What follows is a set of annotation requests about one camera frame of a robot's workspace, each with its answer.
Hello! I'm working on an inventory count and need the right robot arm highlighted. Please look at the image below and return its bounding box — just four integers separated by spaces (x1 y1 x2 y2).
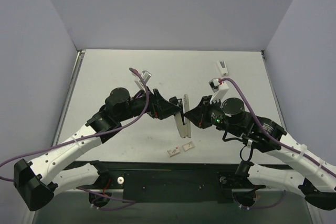
184 97 335 210

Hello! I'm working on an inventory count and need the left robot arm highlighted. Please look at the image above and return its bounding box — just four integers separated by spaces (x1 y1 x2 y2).
14 88 182 211

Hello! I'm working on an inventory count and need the open staple box tray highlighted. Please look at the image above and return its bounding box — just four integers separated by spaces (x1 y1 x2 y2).
182 141 195 152

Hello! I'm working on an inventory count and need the staple box with red dot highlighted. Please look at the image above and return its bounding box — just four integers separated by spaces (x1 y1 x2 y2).
167 146 181 158

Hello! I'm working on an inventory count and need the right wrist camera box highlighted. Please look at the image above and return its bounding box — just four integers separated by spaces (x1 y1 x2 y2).
209 78 229 104

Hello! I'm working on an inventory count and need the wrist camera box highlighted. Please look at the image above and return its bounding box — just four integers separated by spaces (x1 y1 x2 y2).
134 70 152 90
209 78 229 104

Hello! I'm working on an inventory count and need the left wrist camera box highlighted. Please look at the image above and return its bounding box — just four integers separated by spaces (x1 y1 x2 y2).
134 70 152 90

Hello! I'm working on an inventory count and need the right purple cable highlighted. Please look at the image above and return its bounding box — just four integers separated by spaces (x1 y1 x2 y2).
220 77 336 177

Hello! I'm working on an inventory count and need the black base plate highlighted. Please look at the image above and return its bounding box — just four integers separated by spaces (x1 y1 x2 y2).
89 161 267 205

